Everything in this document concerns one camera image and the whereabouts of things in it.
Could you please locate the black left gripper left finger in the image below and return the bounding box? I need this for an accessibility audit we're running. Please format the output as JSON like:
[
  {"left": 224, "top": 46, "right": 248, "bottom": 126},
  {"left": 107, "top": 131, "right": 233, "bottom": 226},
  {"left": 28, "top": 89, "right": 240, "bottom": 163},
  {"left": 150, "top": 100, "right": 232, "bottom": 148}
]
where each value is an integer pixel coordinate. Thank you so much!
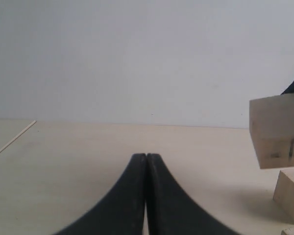
[{"left": 57, "top": 153, "right": 147, "bottom": 235}]

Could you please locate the thin wooden stick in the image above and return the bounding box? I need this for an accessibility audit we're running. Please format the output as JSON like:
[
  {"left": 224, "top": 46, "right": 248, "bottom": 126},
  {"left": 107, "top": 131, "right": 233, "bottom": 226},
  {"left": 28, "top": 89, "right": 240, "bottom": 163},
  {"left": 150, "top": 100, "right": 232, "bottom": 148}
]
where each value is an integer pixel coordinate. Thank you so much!
[{"left": 0, "top": 119, "right": 36, "bottom": 153}]

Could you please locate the second largest wooden cube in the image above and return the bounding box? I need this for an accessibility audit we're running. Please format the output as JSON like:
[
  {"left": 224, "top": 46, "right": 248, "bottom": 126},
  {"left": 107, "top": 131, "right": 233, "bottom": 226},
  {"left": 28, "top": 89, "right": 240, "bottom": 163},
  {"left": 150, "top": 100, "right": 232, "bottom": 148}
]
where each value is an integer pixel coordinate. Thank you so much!
[{"left": 273, "top": 169, "right": 294, "bottom": 223}]

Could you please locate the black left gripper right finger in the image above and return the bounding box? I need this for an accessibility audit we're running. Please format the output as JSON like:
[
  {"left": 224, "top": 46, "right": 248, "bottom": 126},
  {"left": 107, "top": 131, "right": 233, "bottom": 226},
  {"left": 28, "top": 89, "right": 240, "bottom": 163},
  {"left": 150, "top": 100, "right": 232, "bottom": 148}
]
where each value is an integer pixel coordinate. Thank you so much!
[{"left": 146, "top": 154, "right": 237, "bottom": 235}]

